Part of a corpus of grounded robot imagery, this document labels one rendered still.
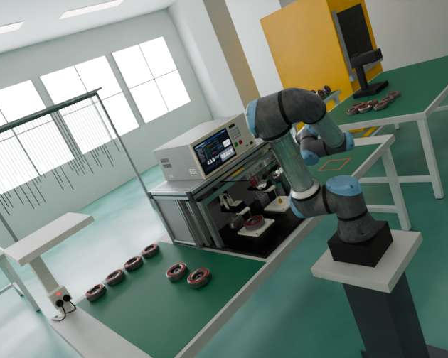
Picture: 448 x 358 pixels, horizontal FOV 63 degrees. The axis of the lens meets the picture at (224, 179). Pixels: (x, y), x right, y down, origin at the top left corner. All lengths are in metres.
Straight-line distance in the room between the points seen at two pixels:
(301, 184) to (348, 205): 0.19
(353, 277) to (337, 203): 0.28
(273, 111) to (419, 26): 5.77
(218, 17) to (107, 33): 3.77
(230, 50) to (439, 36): 3.19
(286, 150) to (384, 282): 0.56
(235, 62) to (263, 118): 4.75
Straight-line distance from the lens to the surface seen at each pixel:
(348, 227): 1.45
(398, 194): 2.86
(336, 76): 5.42
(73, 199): 8.18
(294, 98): 1.19
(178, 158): 2.00
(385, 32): 7.04
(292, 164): 1.32
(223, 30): 5.96
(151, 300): 1.86
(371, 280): 1.43
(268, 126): 1.22
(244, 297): 1.61
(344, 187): 1.38
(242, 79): 5.96
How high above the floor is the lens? 1.63
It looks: 17 degrees down
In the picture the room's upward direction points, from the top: 23 degrees counter-clockwise
